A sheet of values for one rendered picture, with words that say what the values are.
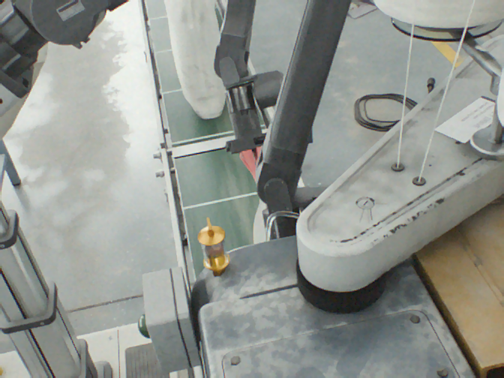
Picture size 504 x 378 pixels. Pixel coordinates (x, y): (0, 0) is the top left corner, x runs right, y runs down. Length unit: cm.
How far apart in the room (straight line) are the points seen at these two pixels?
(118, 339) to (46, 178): 139
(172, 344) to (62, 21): 42
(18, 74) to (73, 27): 12
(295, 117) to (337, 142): 227
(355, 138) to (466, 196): 251
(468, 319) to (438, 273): 6
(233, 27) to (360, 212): 74
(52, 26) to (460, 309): 58
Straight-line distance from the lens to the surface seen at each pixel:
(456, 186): 66
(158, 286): 70
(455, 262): 69
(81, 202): 307
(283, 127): 88
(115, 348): 206
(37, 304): 160
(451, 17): 68
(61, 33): 85
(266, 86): 128
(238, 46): 129
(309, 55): 86
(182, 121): 273
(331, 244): 59
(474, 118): 76
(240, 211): 221
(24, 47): 89
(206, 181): 237
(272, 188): 90
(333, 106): 342
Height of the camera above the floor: 183
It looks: 40 degrees down
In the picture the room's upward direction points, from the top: 8 degrees counter-clockwise
